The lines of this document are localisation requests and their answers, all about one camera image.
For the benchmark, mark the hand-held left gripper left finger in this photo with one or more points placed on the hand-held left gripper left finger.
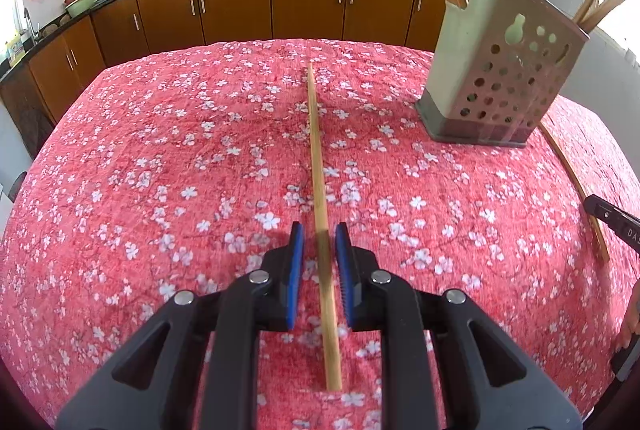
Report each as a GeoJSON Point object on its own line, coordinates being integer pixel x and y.
{"type": "Point", "coordinates": [295, 280]}

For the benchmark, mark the grey perforated chopstick holder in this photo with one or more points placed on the grey perforated chopstick holder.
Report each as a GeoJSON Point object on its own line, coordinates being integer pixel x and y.
{"type": "Point", "coordinates": [460, 60]}

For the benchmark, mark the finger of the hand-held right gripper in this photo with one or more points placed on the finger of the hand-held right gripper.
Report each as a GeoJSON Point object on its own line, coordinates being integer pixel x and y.
{"type": "Point", "coordinates": [615, 222]}

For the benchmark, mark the green basin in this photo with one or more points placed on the green basin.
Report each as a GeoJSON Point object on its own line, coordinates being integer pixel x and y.
{"type": "Point", "coordinates": [85, 3]}

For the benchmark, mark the metal faucet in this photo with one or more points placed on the metal faucet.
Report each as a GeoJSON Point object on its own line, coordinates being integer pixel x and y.
{"type": "Point", "coordinates": [30, 23]}

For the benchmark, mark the red floral tablecloth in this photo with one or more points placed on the red floral tablecloth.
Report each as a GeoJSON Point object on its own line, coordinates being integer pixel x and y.
{"type": "Point", "coordinates": [175, 160]}

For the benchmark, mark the yellow box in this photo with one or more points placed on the yellow box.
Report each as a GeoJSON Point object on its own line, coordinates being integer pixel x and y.
{"type": "Point", "coordinates": [15, 50]}

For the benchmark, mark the person's right hand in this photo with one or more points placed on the person's right hand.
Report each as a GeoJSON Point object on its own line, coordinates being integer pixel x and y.
{"type": "Point", "coordinates": [630, 320]}

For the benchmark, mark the brown lower kitchen cabinets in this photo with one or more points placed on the brown lower kitchen cabinets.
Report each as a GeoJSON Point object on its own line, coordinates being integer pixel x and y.
{"type": "Point", "coordinates": [230, 5]}

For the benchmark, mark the window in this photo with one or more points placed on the window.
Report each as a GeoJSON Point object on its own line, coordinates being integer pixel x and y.
{"type": "Point", "coordinates": [622, 40]}

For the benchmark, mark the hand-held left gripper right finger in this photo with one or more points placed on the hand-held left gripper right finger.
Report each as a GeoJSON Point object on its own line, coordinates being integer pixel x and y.
{"type": "Point", "coordinates": [345, 280]}

